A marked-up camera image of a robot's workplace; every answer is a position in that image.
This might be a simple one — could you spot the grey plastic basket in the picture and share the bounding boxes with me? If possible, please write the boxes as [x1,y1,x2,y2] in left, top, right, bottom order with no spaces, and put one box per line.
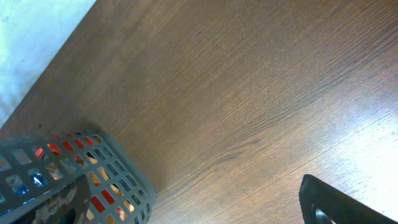
[1,131,156,224]

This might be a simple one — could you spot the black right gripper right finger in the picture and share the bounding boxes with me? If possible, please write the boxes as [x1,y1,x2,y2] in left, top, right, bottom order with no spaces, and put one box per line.
[298,174,397,224]

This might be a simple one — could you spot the orange noodle packet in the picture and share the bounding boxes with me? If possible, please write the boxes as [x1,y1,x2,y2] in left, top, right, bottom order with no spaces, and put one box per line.
[34,133,128,218]

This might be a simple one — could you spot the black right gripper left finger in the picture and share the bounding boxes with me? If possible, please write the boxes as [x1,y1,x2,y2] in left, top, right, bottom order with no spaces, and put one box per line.
[12,175,91,224]

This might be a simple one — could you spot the blue carton box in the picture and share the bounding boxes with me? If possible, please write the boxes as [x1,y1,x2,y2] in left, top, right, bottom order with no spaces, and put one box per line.
[0,149,47,215]

